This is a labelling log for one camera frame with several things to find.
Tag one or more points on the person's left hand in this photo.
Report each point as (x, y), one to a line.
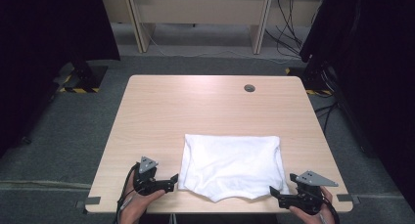
(137, 206)

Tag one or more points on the black curtain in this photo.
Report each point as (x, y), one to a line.
(39, 54)
(375, 87)

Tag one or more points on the grey table corner bracket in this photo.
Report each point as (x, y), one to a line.
(91, 200)
(346, 198)

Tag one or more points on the beige desk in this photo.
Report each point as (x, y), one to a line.
(195, 8)

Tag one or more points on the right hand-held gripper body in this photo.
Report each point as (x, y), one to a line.
(306, 198)

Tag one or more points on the black stand base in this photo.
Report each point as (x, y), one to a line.
(89, 75)

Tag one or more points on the white printed T-shirt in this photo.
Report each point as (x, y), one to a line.
(228, 165)

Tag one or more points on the yellow black hazard tape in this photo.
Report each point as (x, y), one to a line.
(78, 90)
(318, 92)

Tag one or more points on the person's right hand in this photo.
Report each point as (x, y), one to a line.
(314, 219)

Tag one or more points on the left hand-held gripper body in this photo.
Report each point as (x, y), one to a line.
(145, 181)

